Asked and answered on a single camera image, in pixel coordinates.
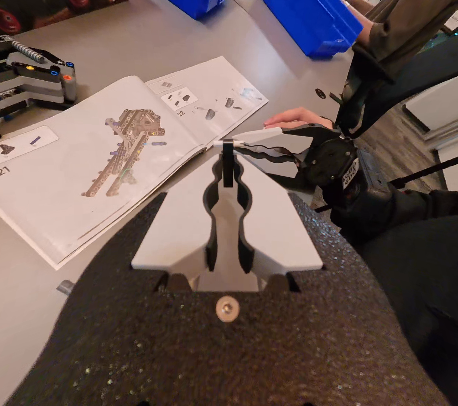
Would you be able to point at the black toy beam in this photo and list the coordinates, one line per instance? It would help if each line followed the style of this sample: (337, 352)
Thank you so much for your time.
(228, 170)

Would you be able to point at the partly built toy model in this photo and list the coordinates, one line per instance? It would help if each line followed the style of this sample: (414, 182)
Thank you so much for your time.
(43, 87)

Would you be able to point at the white cabinet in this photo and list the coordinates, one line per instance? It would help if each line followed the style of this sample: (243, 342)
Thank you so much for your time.
(436, 109)

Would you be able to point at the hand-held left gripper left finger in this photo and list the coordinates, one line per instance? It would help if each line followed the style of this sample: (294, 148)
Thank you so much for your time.
(171, 230)

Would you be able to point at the black desk grommet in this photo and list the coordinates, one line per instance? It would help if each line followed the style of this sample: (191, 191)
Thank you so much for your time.
(320, 93)

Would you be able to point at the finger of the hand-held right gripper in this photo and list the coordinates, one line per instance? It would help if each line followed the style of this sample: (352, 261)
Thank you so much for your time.
(275, 167)
(275, 139)

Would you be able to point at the person's dark clothing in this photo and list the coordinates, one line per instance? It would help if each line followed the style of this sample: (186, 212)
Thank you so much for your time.
(422, 288)

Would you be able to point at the grey toy piece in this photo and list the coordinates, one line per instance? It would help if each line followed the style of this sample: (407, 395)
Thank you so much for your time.
(65, 287)

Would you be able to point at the person's right hand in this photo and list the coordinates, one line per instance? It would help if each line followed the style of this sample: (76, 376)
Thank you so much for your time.
(297, 118)

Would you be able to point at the person's right forearm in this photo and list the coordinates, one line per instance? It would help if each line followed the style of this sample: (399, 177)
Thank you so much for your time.
(411, 205)

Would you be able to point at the open instruction booklet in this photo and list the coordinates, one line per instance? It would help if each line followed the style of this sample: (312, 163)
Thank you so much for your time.
(89, 198)

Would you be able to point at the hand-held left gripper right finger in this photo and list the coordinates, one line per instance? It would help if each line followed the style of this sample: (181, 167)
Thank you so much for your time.
(282, 230)

